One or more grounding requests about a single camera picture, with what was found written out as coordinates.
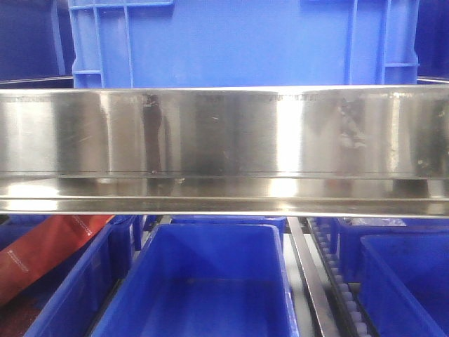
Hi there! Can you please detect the red packaging bag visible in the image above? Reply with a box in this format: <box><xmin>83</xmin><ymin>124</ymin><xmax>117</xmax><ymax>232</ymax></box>
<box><xmin>1</xmin><ymin>215</ymin><xmax>113</xmax><ymax>305</ymax></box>

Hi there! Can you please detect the blue bin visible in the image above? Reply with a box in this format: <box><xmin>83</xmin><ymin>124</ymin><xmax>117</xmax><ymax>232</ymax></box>
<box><xmin>92</xmin><ymin>224</ymin><xmax>300</xmax><ymax>336</ymax></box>
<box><xmin>358</xmin><ymin>234</ymin><xmax>448</xmax><ymax>336</ymax></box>
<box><xmin>1</xmin><ymin>216</ymin><xmax>135</xmax><ymax>336</ymax></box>

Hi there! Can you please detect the blue bin centre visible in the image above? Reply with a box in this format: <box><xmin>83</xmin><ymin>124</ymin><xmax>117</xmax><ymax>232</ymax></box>
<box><xmin>92</xmin><ymin>224</ymin><xmax>300</xmax><ymax>336</ymax></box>

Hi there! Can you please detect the stainless steel shelf rail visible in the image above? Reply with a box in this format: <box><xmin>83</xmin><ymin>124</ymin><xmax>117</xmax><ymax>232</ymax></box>
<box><xmin>1</xmin><ymin>85</ymin><xmax>448</xmax><ymax>218</ymax></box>

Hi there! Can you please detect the roller track rail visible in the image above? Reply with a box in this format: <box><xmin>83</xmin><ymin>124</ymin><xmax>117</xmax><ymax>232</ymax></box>
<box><xmin>283</xmin><ymin>216</ymin><xmax>377</xmax><ymax>336</ymax></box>

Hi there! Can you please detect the blue bin left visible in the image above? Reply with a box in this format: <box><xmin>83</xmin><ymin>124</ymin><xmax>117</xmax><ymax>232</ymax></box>
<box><xmin>1</xmin><ymin>216</ymin><xmax>135</xmax><ymax>336</ymax></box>

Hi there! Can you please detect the blue bin right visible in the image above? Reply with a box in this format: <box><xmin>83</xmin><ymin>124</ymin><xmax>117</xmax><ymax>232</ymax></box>
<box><xmin>358</xmin><ymin>234</ymin><xmax>448</xmax><ymax>336</ymax></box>

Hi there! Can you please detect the large blue crate upper shelf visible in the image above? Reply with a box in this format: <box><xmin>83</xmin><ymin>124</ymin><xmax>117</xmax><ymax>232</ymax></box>
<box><xmin>68</xmin><ymin>1</ymin><xmax>419</xmax><ymax>88</ymax></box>

